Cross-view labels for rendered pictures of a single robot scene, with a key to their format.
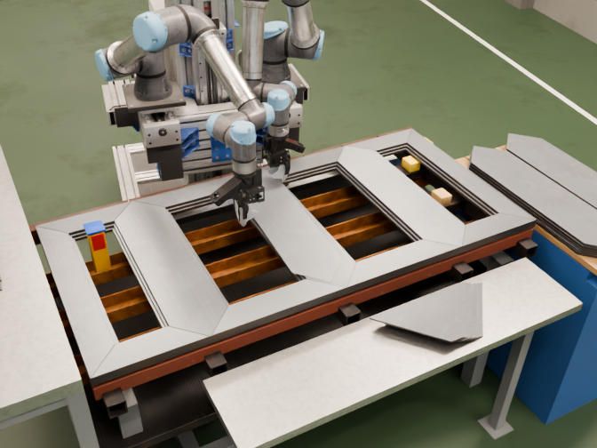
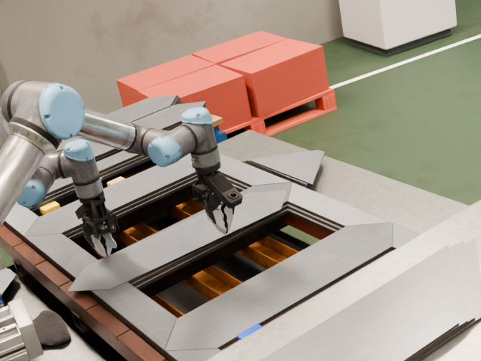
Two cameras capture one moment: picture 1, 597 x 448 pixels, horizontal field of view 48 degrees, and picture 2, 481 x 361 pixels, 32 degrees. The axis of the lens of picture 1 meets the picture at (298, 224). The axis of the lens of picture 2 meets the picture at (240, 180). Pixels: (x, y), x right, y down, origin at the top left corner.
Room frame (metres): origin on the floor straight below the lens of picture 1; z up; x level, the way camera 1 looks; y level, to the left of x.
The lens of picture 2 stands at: (1.74, 2.24, 1.98)
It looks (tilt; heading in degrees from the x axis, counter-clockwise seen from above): 25 degrees down; 268
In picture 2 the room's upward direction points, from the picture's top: 12 degrees counter-clockwise
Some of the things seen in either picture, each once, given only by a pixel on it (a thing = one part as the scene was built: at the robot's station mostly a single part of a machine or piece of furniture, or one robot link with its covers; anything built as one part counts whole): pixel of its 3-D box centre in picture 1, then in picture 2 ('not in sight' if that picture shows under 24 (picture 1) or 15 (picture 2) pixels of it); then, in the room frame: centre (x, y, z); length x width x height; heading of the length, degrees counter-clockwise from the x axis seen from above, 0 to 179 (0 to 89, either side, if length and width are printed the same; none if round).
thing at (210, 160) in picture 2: (243, 163); (204, 157); (1.76, 0.17, 1.13); 0.08 x 0.08 x 0.05
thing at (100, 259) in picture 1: (99, 252); not in sight; (1.73, 0.67, 0.78); 0.05 x 0.05 x 0.19; 29
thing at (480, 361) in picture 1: (485, 324); not in sight; (1.89, -0.75, 0.34); 0.06 x 0.06 x 0.68; 29
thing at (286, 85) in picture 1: (280, 95); (44, 170); (2.20, 0.08, 1.15); 0.11 x 0.11 x 0.08; 79
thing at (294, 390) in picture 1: (405, 342); (321, 182); (1.40, -0.33, 0.73); 1.20 x 0.26 x 0.03; 119
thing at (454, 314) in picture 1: (446, 318); (293, 162); (1.47, -0.46, 0.77); 0.45 x 0.20 x 0.04; 119
